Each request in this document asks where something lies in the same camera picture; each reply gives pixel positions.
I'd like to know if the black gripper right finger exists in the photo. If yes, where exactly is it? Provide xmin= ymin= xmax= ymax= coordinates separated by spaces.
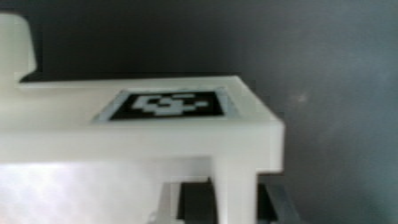
xmin=257 ymin=184 xmax=301 ymax=224

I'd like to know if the white drawer box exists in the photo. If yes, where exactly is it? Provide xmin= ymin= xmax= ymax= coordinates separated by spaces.
xmin=0 ymin=12 xmax=283 ymax=224

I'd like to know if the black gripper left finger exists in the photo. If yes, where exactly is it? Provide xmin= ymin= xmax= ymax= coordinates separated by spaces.
xmin=175 ymin=182 xmax=216 ymax=224

